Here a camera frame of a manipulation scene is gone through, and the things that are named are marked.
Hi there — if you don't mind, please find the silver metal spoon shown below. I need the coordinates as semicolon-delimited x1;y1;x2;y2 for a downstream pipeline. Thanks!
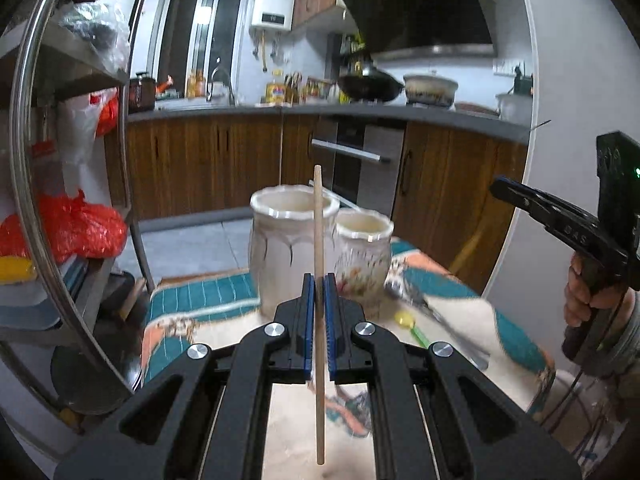
384;278;490;372

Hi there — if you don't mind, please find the yellow green plastic spoon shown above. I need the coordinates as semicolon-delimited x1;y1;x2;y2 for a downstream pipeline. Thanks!
394;310;431;349

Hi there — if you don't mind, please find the wooden chopstick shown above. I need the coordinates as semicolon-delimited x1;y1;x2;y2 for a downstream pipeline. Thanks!
314;165;326;466

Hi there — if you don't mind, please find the wooden kitchen cabinet counter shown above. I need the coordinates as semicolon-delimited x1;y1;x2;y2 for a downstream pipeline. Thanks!
104;114;527;292

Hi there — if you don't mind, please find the kitchen sink faucet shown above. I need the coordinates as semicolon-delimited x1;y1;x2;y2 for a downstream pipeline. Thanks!
205;58;238;106

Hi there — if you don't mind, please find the person's right hand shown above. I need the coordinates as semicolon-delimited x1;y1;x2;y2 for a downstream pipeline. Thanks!
564;252;636;332

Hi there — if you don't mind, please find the patterned teal cream table mat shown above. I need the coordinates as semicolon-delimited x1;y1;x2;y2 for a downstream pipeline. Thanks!
142;238;555;479

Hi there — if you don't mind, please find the white ceramic double utensil holder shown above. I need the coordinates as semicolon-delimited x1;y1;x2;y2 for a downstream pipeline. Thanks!
248;185;394;320

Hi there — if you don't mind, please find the white ceramic casserole pot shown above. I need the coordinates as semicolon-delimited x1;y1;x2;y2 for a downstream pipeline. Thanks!
404;74;459;108

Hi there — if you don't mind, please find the stainless steel built-in oven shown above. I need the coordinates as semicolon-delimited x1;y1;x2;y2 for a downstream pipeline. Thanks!
309;116;406;217

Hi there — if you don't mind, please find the black wok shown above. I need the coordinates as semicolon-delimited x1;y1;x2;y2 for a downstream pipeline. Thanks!
337;62;405;103

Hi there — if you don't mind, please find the black range hood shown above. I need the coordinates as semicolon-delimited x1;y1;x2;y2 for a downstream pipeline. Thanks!
343;0;497;58

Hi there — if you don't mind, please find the white red plastic bag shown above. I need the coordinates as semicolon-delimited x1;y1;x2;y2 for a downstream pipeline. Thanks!
56;88;119;165

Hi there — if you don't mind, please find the yellow oil bottle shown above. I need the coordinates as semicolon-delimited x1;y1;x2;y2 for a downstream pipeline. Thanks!
265;68;286;104

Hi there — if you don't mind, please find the dark red cooking pot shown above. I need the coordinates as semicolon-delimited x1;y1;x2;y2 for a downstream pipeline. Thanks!
128;72;156;114

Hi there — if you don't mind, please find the metal storage shelf rack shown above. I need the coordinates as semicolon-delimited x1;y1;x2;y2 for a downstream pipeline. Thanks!
1;0;142;456

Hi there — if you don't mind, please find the white wall water heater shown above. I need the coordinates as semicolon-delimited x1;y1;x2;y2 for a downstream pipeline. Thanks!
250;0;295;32

